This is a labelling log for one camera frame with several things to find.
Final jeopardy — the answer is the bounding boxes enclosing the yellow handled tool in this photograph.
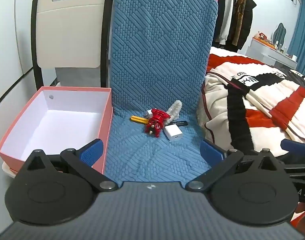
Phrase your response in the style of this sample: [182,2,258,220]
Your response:
[131,115,149,124]

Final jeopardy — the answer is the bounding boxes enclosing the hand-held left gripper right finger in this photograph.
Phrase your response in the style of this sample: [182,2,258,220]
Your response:
[185,140,285,193]

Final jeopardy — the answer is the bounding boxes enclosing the white plush toy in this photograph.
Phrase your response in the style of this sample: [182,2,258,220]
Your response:
[166,99,183,125]

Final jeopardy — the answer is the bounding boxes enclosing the red toy figure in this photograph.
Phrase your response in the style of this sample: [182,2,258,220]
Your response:
[144,108,171,138]

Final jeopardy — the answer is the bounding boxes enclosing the beige folding chair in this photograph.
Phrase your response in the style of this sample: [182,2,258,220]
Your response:
[30,0,115,92]

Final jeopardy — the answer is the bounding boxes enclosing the blue curtain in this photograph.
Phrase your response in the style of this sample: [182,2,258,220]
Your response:
[289,0,305,78]

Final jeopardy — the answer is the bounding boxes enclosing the grey desk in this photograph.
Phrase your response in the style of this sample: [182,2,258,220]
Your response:
[246,37,298,69]

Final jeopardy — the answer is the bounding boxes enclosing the grey desk chair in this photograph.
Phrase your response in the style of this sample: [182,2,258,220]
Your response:
[272,23,286,49]

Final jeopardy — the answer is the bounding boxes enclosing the white stool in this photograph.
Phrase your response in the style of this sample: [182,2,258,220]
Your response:
[2,161,19,179]

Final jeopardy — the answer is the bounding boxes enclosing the red white black blanket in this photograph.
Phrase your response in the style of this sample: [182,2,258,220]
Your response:
[197,47,305,160]

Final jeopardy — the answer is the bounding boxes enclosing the blue quilted chair cushion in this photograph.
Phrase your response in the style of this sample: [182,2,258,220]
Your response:
[102,0,219,183]

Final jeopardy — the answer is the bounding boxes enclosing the pink cardboard box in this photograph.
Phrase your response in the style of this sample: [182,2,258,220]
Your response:
[0,86,114,174]

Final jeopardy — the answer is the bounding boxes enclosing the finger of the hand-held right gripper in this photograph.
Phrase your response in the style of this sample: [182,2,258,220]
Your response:
[280,138,305,160]

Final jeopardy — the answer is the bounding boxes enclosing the white wardrobe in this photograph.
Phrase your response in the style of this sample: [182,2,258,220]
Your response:
[0,0,43,120]

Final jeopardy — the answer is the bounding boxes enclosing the row of hanging clothes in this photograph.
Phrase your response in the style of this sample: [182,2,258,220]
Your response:
[197,0,257,53]

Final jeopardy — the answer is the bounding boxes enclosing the large white charger block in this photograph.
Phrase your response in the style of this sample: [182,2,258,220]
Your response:
[164,124,183,142]

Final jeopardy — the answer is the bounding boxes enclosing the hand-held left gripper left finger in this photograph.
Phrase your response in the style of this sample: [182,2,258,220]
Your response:
[24,138,119,193]

